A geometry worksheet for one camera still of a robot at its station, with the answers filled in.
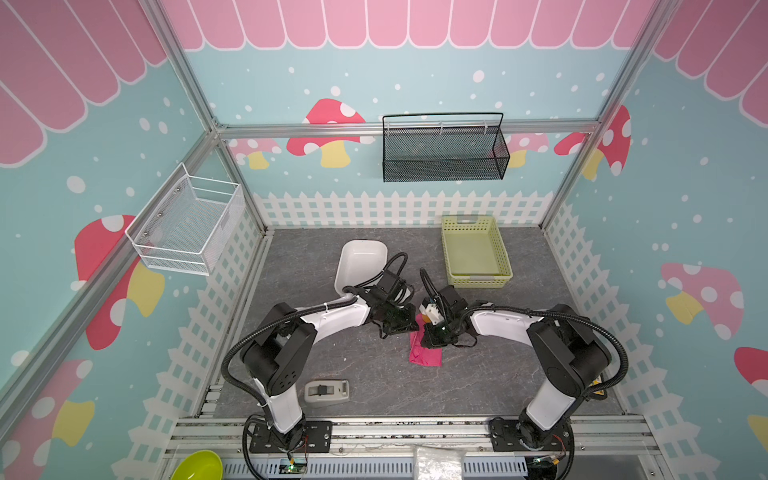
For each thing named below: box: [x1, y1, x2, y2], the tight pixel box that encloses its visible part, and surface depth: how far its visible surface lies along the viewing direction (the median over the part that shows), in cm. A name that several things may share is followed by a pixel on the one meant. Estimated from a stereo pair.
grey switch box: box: [304, 379, 350, 403], surface depth 80 cm
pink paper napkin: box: [409, 313, 443, 367], surface depth 88 cm
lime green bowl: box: [171, 450, 224, 480], surface depth 70 cm
